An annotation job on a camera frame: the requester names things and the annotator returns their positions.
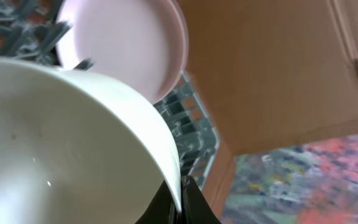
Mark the white plate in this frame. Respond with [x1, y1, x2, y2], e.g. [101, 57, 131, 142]
[56, 0, 188, 103]

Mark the white bowl with nuts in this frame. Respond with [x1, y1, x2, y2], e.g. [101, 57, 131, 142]
[0, 58, 181, 223]

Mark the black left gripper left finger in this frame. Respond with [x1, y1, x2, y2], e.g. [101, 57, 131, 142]
[135, 181, 176, 224]

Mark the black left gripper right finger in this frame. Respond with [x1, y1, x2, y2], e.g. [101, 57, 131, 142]
[180, 175, 221, 224]

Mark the grey dishwasher rack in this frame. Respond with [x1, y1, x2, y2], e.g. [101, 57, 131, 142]
[0, 0, 219, 189]

